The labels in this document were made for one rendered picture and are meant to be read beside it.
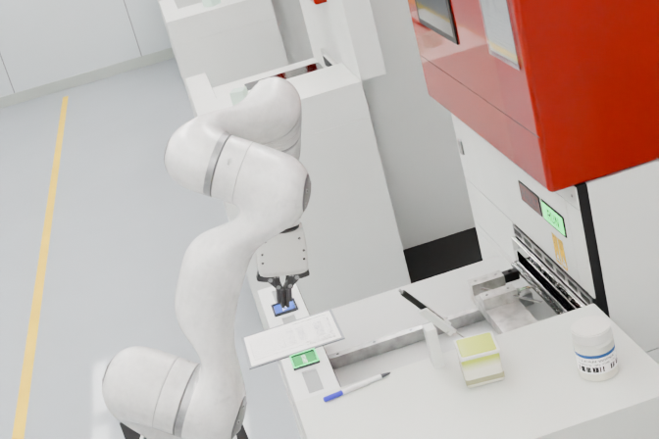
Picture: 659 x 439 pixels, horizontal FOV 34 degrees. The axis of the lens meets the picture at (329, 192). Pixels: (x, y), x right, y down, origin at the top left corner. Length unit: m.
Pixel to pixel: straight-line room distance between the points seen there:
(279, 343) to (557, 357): 0.62
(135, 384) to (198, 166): 0.37
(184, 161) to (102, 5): 8.45
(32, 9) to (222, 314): 8.49
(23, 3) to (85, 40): 0.63
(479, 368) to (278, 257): 0.45
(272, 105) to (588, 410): 0.74
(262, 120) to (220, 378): 0.41
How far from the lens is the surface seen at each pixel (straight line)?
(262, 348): 2.32
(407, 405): 1.99
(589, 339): 1.91
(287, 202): 1.57
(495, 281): 2.48
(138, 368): 1.72
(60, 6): 10.03
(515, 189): 2.46
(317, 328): 2.33
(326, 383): 2.13
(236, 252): 1.61
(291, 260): 2.10
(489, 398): 1.96
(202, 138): 1.60
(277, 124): 1.67
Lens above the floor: 2.04
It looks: 21 degrees down
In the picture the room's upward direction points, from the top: 15 degrees counter-clockwise
